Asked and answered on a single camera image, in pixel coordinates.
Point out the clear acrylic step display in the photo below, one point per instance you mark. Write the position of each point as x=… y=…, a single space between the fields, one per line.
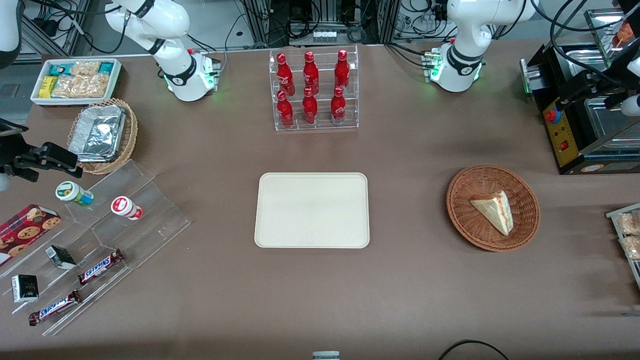
x=150 y=225

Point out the grey small device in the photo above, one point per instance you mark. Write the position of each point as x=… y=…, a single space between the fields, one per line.
x=326 y=355

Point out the grey tray with snacks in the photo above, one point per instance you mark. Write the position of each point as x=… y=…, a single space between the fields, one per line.
x=635 y=270

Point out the small black white carton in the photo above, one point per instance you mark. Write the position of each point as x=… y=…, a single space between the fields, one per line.
x=25 y=288

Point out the green lidded yogurt cup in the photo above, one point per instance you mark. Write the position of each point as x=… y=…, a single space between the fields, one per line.
x=72 y=193

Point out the light tan wicker basket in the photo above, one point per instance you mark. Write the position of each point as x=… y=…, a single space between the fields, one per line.
x=131 y=135

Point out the triangular wrapped sandwich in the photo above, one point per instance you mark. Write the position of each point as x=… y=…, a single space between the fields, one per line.
x=495 y=210

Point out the clear snack packet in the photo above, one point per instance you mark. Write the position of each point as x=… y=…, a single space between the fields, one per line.
x=632 y=248
x=629 y=223

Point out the brown snickers bar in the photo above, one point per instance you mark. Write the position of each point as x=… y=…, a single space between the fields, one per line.
x=55 y=307
x=100 y=267

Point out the red plaid cookie box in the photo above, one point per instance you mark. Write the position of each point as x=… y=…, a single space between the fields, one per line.
x=25 y=232

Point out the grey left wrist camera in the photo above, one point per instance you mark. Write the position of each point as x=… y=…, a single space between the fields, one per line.
x=631 y=106

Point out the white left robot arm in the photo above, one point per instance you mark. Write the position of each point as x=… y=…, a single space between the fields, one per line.
x=460 y=67

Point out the clear acrylic bottle rack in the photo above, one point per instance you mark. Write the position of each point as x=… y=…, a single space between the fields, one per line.
x=325 y=122

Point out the red cola bottle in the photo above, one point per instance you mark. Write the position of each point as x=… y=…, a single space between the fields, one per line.
x=310 y=110
x=310 y=75
x=285 y=77
x=338 y=107
x=285 y=112
x=342 y=72

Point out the large clear bag of crackers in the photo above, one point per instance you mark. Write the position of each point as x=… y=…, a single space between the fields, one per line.
x=82 y=86

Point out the red lidded yogurt cup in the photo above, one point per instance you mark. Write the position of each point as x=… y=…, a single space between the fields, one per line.
x=125 y=207

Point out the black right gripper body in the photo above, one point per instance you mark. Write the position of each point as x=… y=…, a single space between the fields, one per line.
x=11 y=154

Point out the clear food display case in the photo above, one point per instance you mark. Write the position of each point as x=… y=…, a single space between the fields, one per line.
x=602 y=35

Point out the black yellow sealing machine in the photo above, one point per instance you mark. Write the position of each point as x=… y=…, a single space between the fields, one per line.
x=565 y=140

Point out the beige plastic tray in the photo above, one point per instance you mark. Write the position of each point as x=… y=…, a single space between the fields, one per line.
x=312 y=210

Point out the brown round wicker basket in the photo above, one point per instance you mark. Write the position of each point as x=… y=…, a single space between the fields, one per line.
x=465 y=220

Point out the yellow snack packet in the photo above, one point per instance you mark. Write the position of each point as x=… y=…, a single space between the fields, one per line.
x=47 y=86

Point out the small teal snack packet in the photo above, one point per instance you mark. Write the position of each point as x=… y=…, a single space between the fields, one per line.
x=106 y=67

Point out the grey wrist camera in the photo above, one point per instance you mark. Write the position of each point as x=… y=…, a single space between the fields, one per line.
x=631 y=106
x=2 y=183

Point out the stacked aluminium foil trays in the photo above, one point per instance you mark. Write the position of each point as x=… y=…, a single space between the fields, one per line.
x=97 y=135

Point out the white power strip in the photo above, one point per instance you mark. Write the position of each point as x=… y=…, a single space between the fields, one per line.
x=324 y=36

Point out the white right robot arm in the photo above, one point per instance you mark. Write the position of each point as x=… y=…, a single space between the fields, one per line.
x=186 y=75

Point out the white rectangular snack bin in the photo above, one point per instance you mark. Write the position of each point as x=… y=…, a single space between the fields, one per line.
x=116 y=85

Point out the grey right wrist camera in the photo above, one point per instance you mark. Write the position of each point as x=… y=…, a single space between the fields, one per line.
x=2 y=183

